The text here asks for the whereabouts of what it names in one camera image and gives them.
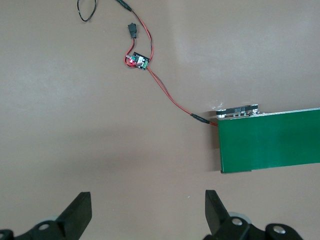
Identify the green conveyor belt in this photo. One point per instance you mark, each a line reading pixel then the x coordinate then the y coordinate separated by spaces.
pixel 262 145

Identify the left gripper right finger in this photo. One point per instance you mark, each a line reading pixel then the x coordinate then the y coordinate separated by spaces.
pixel 215 215

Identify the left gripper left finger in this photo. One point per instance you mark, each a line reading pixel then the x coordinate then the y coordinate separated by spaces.
pixel 75 215

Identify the small controller circuit board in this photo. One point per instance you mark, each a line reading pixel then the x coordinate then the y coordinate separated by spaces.
pixel 140 61

